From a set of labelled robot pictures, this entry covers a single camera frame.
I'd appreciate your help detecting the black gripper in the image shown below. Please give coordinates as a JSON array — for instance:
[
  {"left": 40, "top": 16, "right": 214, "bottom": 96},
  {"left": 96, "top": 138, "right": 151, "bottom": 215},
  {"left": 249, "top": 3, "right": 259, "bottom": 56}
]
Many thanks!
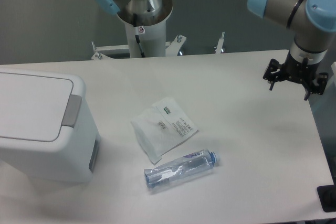
[{"left": 263, "top": 52, "right": 328, "bottom": 101}]

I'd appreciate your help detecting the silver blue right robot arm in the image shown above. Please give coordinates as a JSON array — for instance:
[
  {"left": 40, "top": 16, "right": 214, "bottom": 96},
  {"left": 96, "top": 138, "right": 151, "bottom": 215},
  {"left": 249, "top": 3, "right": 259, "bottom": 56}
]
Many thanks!
[{"left": 247, "top": 0, "right": 335, "bottom": 95}]

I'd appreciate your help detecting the white plastic trash can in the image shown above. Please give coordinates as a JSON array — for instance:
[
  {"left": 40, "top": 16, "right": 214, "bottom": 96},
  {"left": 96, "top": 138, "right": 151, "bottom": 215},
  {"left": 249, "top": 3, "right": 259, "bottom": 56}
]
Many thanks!
[{"left": 1, "top": 73, "right": 101, "bottom": 183}]

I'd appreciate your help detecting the white trash can lid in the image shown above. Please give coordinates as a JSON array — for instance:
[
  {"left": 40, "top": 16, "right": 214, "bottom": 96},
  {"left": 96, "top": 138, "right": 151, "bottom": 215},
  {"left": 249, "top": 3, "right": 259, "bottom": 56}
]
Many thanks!
[{"left": 1, "top": 68, "right": 86, "bottom": 142}]

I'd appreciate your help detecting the black object at table edge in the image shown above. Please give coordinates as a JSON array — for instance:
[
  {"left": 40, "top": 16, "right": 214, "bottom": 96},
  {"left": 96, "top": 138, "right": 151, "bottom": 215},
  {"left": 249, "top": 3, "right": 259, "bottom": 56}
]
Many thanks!
[{"left": 317, "top": 185, "right": 335, "bottom": 212}]

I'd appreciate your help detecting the crushed clear plastic bottle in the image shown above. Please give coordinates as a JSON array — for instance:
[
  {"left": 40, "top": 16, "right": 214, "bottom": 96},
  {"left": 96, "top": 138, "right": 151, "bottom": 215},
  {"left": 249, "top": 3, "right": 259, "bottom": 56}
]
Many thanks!
[{"left": 144, "top": 149, "right": 220, "bottom": 189}]

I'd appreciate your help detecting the white sealed plastic packet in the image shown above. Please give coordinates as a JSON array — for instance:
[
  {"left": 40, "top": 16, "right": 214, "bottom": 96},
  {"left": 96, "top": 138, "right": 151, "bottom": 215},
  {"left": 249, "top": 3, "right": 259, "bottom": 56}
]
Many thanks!
[{"left": 131, "top": 97, "right": 198, "bottom": 164}]

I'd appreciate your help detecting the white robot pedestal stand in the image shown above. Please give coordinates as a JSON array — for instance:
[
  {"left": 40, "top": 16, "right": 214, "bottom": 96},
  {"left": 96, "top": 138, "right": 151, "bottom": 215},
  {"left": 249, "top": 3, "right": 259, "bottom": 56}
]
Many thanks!
[{"left": 90, "top": 20, "right": 226, "bottom": 61}]

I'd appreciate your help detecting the black cable on pedestal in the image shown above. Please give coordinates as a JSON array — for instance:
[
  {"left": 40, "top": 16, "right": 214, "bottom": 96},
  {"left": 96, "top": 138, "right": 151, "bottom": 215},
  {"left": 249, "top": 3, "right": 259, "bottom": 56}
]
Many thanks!
[{"left": 132, "top": 13, "right": 146, "bottom": 58}]

